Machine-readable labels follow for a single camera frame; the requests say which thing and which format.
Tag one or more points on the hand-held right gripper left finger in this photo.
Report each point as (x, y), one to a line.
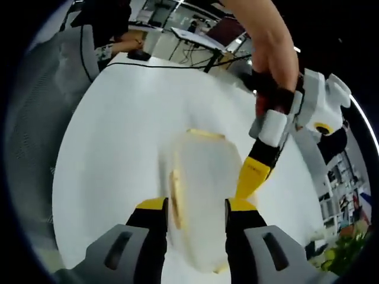
(148, 236)

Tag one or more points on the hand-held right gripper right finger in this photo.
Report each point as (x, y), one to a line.
(245, 233)

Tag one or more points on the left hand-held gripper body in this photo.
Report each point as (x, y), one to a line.
(316, 103)

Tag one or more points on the clear plastic box beige buckles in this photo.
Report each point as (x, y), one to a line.
(204, 183)

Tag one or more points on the person's left hand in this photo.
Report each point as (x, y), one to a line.
(275, 71)

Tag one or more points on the white storage shelf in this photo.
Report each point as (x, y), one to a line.
(340, 183)

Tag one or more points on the potted green plant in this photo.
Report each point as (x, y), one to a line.
(346, 248)

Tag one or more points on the grey mesh chair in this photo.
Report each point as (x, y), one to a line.
(44, 133)

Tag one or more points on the black computer mouse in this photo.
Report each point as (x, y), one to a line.
(138, 54)

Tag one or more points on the person's black shirt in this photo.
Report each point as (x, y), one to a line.
(100, 17)

